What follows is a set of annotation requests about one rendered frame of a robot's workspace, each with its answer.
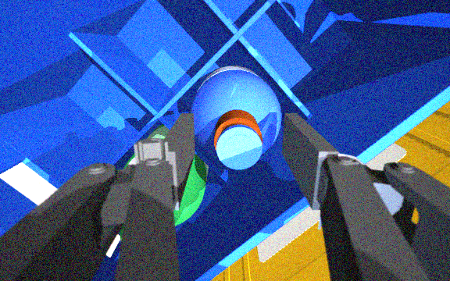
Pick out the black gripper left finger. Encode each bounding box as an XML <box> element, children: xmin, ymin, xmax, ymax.
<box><xmin>0</xmin><ymin>113</ymin><xmax>195</xmax><ymax>281</ymax></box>

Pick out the green bottle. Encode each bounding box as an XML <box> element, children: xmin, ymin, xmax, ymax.
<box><xmin>147</xmin><ymin>124</ymin><xmax>209</xmax><ymax>226</ymax></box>

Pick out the yellow divided crate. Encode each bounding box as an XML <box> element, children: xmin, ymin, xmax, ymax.
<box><xmin>212</xmin><ymin>101</ymin><xmax>450</xmax><ymax>281</ymax></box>

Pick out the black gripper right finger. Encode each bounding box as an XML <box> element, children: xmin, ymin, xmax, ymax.
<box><xmin>282</xmin><ymin>113</ymin><xmax>450</xmax><ymax>281</ymax></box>

